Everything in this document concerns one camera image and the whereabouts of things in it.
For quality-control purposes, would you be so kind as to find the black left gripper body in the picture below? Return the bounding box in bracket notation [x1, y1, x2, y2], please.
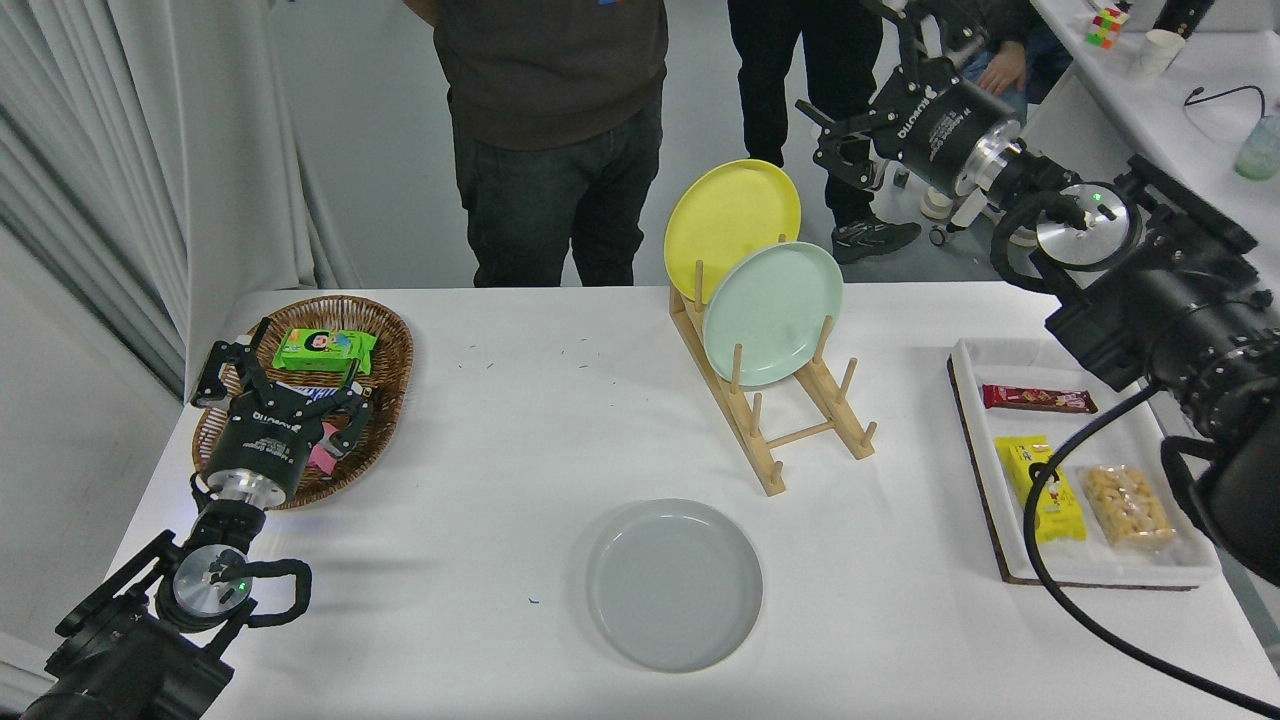
[203, 390, 334, 493]

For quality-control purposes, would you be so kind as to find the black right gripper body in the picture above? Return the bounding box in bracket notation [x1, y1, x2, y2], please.
[878, 78, 1013, 194]

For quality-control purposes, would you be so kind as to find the grey plate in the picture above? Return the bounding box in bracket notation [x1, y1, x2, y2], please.
[586, 498, 764, 674]

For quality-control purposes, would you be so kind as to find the yellow plate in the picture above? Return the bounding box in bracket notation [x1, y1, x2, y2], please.
[664, 158, 802, 303]

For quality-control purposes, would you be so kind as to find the mint green plate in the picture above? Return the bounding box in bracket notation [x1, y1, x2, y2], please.
[703, 241, 846, 388]

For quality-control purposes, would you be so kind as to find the wooden plate rack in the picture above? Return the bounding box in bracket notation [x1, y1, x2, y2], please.
[669, 258, 880, 498]

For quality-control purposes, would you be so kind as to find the jeans person's hand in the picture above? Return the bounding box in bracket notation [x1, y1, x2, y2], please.
[978, 40, 1028, 97]

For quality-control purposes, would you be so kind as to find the dark blue snack bar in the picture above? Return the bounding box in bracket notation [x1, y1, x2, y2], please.
[272, 376, 351, 401]

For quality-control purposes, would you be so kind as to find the pink snack pack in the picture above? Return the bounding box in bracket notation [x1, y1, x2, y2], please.
[308, 420, 353, 473]

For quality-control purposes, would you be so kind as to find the green snack pack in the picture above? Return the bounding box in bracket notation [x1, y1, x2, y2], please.
[272, 326, 379, 377]

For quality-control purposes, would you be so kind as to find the brown wicker basket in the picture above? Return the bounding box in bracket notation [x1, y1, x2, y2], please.
[193, 294, 417, 511]

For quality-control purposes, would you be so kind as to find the person in blue jeans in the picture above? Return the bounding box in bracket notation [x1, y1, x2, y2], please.
[920, 0, 1061, 248]

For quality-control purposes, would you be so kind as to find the person in black trousers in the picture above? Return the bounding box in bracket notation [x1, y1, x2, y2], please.
[727, 0, 923, 266]

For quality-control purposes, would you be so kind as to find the colourful puzzle cube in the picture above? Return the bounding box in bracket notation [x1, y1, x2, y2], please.
[1085, 5, 1131, 49]

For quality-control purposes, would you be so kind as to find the white paper cup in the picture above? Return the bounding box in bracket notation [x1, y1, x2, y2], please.
[1128, 29, 1187, 84]

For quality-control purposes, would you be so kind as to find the white curtain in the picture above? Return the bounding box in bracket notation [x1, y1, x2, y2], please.
[0, 0, 363, 396]

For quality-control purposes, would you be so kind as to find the white side desk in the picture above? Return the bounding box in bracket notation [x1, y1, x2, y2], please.
[930, 0, 1280, 641]

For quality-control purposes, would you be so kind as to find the red snack bar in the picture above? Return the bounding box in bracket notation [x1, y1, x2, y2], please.
[982, 384, 1099, 415]

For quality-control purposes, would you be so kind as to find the person standing in brown top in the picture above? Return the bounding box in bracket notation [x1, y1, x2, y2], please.
[405, 0, 671, 289]

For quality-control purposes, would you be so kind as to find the green translucent bottle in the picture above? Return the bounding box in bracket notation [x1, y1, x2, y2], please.
[1234, 100, 1280, 181]

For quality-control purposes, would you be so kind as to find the white tray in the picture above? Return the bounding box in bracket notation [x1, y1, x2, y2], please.
[948, 338, 1223, 589]

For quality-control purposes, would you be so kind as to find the yellow snack pack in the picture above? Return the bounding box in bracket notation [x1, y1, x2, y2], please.
[995, 436, 1089, 545]

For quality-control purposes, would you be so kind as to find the clear bag of puffed snack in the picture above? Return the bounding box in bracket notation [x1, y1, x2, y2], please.
[1080, 465, 1179, 553]

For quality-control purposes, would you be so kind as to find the black cable on desk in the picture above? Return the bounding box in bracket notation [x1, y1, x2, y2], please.
[1184, 84, 1268, 121]

